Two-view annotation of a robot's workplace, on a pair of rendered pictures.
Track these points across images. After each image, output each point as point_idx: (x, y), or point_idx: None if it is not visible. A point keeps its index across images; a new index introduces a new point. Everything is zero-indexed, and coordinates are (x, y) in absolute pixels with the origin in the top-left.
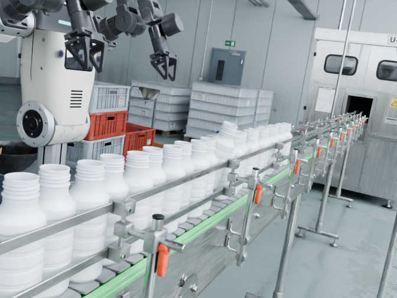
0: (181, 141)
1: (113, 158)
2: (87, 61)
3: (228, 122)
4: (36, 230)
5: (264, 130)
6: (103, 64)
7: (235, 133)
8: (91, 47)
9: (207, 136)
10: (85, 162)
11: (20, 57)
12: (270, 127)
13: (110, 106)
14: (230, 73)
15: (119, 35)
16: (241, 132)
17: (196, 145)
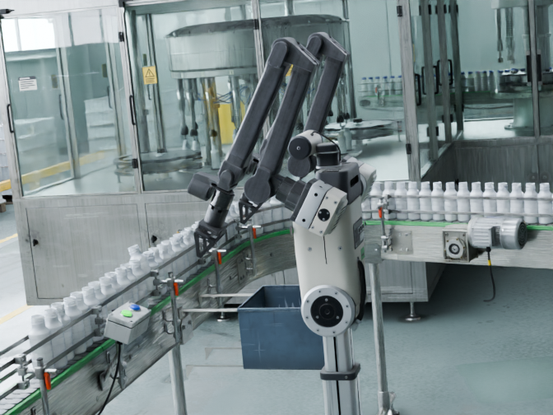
0: (163, 245)
1: (186, 233)
2: (245, 212)
3: (133, 246)
4: None
5: (91, 282)
6: (239, 216)
7: (126, 266)
8: (253, 203)
9: (151, 310)
10: (192, 229)
11: (364, 226)
12: (78, 291)
13: None
14: None
15: (285, 204)
16: (118, 271)
17: (155, 249)
